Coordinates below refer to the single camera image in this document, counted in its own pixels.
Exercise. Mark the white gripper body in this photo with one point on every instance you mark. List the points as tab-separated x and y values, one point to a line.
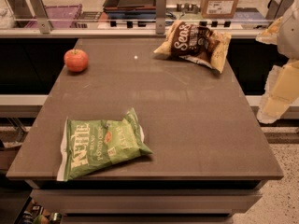
289	32

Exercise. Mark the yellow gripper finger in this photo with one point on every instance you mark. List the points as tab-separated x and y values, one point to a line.
280	91
270	35

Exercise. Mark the green jalapeno kettle chip bag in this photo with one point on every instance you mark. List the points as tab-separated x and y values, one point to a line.
91	145

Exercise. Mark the brown Sensible Portions chip bag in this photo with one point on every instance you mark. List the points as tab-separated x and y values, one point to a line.
197	44

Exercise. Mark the red apple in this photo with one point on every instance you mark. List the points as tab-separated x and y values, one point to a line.
76	60

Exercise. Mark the cardboard box with label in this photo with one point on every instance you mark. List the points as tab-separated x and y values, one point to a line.
219	9

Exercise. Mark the dark tray stack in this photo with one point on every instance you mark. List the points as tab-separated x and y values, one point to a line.
130	9

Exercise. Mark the purple plastic crate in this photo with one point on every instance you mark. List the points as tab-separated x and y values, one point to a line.
62	17

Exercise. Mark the right metal rail bracket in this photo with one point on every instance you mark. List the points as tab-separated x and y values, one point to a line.
276	8

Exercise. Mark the metal rail bracket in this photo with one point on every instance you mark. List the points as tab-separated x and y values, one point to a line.
160	16
42	19
276	8

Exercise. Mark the middle metal rail bracket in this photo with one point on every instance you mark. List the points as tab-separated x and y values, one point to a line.
160	16

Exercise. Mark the left metal rail bracket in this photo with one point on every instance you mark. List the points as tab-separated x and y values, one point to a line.
42	19

